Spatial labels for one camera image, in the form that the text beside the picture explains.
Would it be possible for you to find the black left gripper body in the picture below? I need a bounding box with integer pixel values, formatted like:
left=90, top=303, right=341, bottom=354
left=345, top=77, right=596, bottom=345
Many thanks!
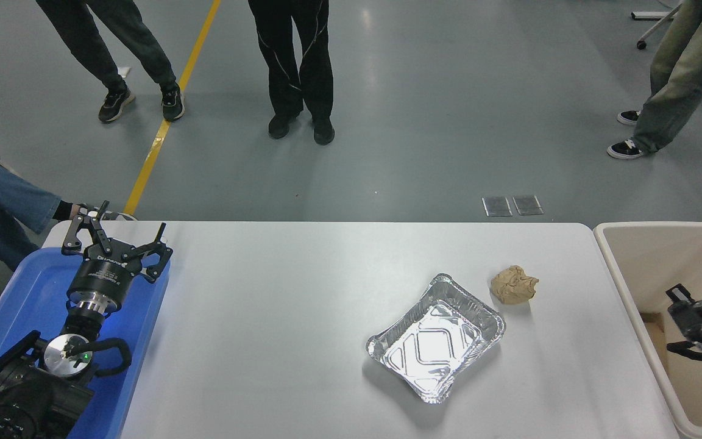
left=68, top=240, right=144, bottom=304

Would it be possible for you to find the silver foil tray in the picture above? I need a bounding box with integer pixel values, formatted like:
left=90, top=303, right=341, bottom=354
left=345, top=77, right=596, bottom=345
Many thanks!
left=366, top=273, right=506, bottom=404

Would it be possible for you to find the metal floor plate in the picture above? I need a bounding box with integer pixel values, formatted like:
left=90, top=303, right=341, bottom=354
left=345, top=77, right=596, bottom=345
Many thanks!
left=483, top=196, right=513, bottom=217
left=512, top=195, right=544, bottom=216

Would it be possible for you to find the blue plastic tray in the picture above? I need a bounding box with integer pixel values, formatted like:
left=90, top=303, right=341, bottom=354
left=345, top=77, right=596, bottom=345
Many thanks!
left=0, top=246, right=172, bottom=439

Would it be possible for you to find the seated person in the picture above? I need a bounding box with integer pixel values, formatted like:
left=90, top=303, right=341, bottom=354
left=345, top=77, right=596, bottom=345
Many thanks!
left=0, top=101, right=138, bottom=272

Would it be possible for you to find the standing person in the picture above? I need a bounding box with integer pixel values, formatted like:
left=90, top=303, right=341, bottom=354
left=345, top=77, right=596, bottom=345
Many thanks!
left=35, top=0, right=186, bottom=124
left=247, top=0, right=336, bottom=146

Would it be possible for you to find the crumpled tan paper ball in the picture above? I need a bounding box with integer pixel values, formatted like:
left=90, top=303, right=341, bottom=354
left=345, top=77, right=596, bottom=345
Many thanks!
left=489, top=265, right=539, bottom=305

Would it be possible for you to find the large pale plastic bin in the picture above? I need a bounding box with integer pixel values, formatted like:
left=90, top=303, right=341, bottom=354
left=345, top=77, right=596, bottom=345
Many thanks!
left=594, top=221, right=702, bottom=439

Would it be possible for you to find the white wheeled chair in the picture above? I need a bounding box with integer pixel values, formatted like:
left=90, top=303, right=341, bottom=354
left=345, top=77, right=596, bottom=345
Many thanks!
left=636, top=0, right=686, bottom=50

